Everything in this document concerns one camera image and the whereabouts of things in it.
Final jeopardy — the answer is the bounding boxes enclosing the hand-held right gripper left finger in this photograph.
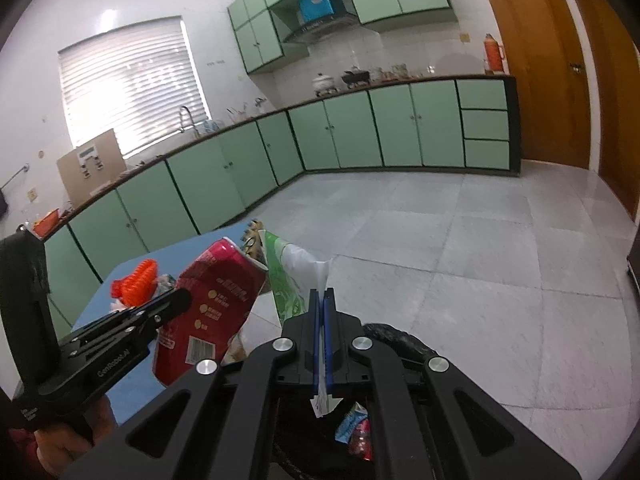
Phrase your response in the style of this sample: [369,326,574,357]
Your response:
[60,289,322,480]

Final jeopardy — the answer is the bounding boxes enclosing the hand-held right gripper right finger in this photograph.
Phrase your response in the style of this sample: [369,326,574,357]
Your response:
[322,289,583,480]

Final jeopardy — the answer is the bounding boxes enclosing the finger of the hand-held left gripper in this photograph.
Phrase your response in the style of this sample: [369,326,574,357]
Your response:
[72,287,193,348]

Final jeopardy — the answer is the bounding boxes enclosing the orange plastic toy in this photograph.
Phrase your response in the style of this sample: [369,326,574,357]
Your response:
[121,259,158,307]

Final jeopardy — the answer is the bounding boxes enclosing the red soda can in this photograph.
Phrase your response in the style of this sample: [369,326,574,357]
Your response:
[152,238,269,388]

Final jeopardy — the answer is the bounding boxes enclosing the bin with black bag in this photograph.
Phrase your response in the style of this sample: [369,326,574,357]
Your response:
[270,322,441,480]

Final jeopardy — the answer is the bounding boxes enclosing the green white wrapper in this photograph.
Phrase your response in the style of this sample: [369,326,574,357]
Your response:
[222,230,346,418]

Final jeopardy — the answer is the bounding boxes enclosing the teal printed snack packet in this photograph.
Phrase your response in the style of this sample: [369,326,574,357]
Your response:
[335,402,370,443]

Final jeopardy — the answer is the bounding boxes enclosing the dark printed snack wrapper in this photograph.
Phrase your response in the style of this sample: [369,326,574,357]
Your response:
[242,220,267,263]

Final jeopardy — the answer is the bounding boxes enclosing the person's left hand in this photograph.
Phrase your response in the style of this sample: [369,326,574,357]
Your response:
[7,395,120,477]

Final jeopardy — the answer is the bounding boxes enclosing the blue table cloth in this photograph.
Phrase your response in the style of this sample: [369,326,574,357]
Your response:
[70,232,251,428]

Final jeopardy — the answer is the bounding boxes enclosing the orange plastic basin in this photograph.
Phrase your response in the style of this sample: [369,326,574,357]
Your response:
[32,210,61,237]

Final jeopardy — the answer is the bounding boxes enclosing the printed cardboard box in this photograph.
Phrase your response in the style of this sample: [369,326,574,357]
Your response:
[56,128,127,206]

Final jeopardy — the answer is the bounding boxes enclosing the steel kitchen faucet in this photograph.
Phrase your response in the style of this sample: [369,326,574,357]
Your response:
[179,106,201,137]

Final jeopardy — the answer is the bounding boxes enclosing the white window blind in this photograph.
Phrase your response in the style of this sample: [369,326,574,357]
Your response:
[57,16,211,158]

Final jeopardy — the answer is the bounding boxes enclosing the green base cabinets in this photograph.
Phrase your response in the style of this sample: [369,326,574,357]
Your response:
[42,75,518,311]

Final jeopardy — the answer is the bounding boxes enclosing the black wok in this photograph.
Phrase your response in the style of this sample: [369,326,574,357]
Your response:
[341,67,371,88]

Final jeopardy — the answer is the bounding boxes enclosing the group of glass jars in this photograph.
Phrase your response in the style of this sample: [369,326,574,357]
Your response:
[372,62,408,81]

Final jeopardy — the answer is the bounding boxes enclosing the range hood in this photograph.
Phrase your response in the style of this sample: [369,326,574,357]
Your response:
[280,15,358,45]

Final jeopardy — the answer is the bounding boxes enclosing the red thermos flask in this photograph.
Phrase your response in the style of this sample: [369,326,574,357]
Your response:
[482,33,506,75]

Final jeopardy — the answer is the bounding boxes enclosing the blue box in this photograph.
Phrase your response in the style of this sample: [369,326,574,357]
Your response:
[298,0,335,21]

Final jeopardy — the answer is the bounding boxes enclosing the wooden door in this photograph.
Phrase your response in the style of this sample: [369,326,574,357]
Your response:
[472,0,601,171]

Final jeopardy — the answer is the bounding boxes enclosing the wall towel rail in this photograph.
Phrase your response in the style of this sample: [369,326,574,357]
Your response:
[0,164,30,191]

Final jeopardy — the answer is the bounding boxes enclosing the wooden door frame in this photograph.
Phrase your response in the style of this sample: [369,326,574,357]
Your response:
[560,0,640,221]

